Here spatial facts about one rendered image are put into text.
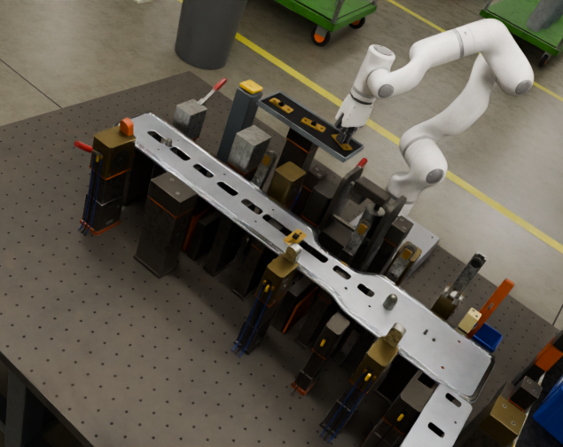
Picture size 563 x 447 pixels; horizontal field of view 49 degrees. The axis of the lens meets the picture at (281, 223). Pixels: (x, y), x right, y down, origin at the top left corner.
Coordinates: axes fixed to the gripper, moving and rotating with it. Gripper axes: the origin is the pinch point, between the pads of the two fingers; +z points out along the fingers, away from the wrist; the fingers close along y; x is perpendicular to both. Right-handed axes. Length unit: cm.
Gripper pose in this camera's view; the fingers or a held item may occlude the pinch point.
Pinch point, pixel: (344, 137)
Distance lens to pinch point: 205.5
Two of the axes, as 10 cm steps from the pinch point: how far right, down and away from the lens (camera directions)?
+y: -8.3, 1.3, -5.5
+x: 4.8, 6.8, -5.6
